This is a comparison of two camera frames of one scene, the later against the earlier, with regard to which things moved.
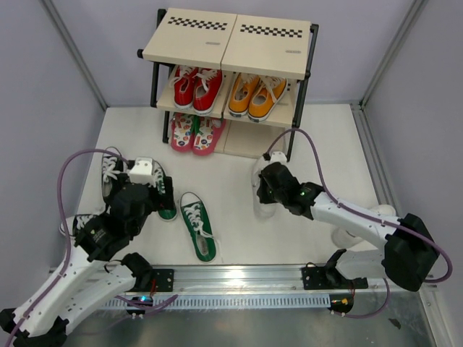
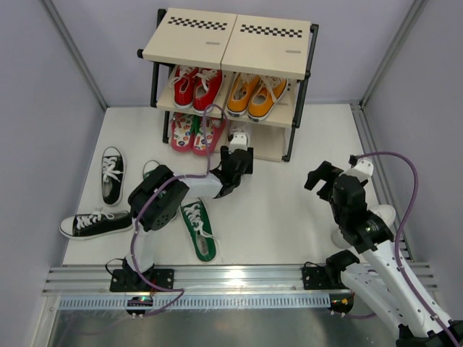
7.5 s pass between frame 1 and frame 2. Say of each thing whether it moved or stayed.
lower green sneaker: stayed
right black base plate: stayed
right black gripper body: moved
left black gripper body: moved
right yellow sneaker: stayed
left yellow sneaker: stayed
